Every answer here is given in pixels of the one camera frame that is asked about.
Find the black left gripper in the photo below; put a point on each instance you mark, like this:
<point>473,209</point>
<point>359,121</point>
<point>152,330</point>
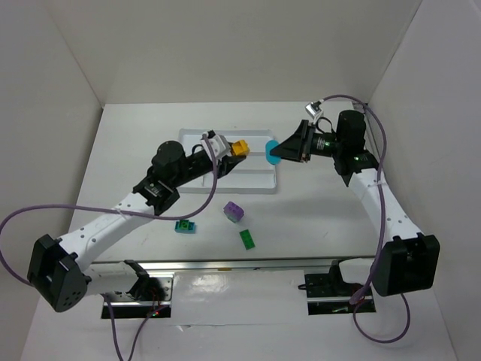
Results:
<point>223,161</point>

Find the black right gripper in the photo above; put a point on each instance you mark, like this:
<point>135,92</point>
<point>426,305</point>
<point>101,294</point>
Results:
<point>304,141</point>

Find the yellow lego brick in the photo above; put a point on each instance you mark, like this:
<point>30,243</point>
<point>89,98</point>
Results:
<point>240,148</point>

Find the purple lego brick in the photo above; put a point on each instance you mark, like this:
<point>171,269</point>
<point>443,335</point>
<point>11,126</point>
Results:
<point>233,212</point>

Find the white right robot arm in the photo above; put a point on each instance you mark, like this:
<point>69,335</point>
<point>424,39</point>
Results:
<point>406,258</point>

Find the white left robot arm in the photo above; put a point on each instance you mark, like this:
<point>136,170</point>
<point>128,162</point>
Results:
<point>62,269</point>

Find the white plastic divided tray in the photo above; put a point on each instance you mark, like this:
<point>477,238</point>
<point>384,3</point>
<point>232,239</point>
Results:
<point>255,175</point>

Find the green flat lego plate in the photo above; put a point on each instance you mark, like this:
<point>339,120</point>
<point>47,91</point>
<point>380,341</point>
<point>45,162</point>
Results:
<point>247,239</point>

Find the small green lego brick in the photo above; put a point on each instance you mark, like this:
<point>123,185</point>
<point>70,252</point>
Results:
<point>183,225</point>

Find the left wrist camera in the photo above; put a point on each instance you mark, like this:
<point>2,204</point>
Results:
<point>215,145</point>

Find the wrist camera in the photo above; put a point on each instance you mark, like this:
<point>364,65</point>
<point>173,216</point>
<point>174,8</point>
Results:
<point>314,109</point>
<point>215,145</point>

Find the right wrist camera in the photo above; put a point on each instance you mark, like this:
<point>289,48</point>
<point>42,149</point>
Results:
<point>314,109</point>

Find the aluminium right side rail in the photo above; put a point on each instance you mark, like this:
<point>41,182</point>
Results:
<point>361,107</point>

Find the aluminium rail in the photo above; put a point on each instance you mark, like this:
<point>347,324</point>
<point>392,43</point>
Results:
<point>361,107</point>
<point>161,268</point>

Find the aluminium front rail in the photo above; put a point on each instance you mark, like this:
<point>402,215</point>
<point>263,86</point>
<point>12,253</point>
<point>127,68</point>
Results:
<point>161,268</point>

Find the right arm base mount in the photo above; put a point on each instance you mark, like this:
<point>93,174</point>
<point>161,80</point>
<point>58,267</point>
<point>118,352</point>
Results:
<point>327,292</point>

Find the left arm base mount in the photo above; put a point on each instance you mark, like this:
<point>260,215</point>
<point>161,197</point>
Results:
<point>140,293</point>

